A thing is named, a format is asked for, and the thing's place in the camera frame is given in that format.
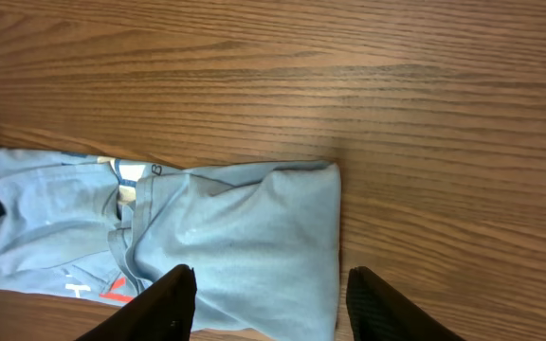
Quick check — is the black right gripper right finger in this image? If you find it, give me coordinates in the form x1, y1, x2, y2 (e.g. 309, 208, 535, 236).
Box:
346, 266, 464, 341

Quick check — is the light blue t-shirt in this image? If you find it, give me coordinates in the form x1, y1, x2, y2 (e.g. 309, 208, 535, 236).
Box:
0, 148, 341, 340

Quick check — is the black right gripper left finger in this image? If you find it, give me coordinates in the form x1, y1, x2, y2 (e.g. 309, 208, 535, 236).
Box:
77, 264, 197, 341

